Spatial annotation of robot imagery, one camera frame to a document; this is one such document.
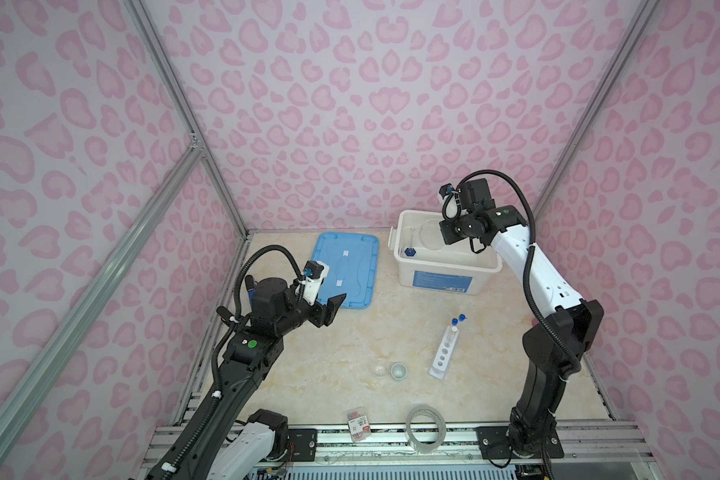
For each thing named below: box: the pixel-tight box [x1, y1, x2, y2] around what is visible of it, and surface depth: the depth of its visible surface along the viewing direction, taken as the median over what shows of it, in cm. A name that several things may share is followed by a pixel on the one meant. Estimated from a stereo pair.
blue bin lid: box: [311, 232, 380, 310], surface depth 113 cm
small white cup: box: [390, 362, 408, 380], surface depth 84 cm
